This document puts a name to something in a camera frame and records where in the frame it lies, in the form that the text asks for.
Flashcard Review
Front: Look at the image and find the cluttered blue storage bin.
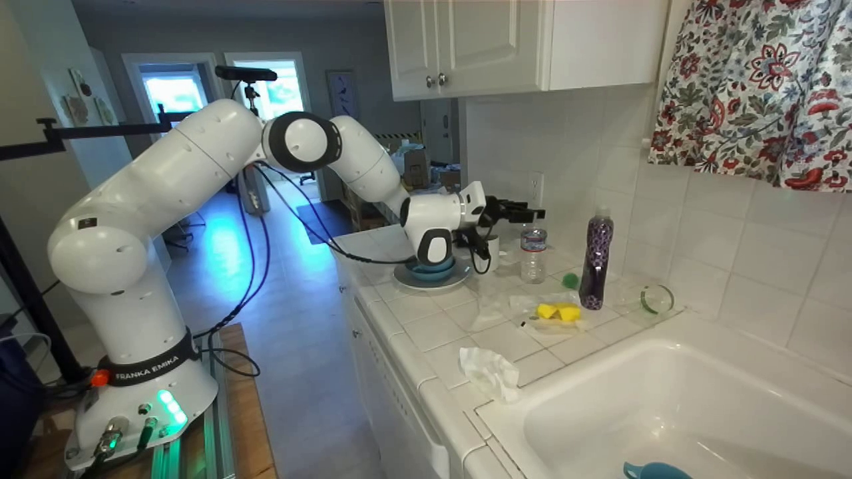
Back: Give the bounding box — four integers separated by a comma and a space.
401, 145, 463, 195

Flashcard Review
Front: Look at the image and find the purple dish soap bottle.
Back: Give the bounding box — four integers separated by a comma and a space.
579, 210, 617, 315

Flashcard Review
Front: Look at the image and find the dark doormat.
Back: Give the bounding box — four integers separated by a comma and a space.
294, 199, 358, 247

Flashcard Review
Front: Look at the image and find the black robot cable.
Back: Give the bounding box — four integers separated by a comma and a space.
194, 162, 421, 380

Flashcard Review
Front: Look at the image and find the black boom rod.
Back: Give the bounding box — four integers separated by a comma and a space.
0, 104, 215, 162

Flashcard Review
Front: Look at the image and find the white kitchen sink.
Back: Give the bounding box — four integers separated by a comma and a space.
473, 336, 852, 479

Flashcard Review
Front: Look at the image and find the grey plate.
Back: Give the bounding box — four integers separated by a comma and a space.
391, 258, 473, 295

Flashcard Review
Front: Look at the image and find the black camera on stand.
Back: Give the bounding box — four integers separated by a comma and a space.
214, 65, 279, 85

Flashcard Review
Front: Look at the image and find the clear plastic bag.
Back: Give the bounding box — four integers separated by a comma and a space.
463, 287, 541, 336

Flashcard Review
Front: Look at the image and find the narrow white cabinet door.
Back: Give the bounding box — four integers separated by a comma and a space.
436, 0, 545, 100

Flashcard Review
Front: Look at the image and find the white base cabinet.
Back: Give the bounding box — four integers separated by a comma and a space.
342, 283, 451, 479

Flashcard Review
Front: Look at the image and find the teal cup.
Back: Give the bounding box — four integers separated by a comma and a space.
621, 462, 694, 479

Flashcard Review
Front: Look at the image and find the yellow sponge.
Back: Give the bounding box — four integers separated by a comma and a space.
533, 302, 585, 327

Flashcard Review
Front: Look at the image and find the crumpled white paper towel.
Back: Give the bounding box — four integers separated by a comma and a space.
456, 344, 524, 404

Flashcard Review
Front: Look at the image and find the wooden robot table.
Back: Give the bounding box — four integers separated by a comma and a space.
23, 322, 278, 479

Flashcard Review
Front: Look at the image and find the floral curtain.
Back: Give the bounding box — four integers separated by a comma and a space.
645, 0, 852, 197

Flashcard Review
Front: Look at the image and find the clear glass bowl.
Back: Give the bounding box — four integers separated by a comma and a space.
638, 279, 680, 319

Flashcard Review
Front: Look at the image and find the clear plastic water bottle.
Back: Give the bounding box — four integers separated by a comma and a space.
517, 226, 552, 286

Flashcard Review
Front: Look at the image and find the dark blue bag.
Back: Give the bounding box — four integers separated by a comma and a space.
0, 336, 49, 479

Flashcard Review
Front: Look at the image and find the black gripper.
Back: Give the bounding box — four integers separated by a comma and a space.
483, 195, 549, 233

